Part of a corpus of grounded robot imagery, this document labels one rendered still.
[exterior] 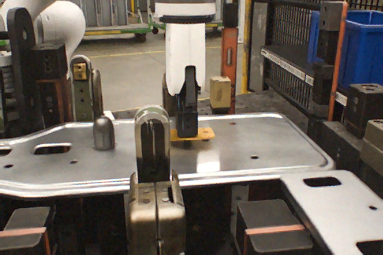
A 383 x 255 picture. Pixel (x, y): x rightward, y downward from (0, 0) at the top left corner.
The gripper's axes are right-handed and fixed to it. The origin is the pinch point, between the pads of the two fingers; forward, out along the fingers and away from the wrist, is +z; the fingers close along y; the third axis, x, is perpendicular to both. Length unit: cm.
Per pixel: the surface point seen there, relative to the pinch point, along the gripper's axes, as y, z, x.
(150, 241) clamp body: 24.9, 1.7, -6.2
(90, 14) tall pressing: -724, 47, -107
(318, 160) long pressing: 9.0, 3.5, 17.6
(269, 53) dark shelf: -55, 1, 32
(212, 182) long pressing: 11.9, 4.1, 1.9
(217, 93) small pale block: -10.9, -0.7, 7.0
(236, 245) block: 16.2, 10.7, 4.3
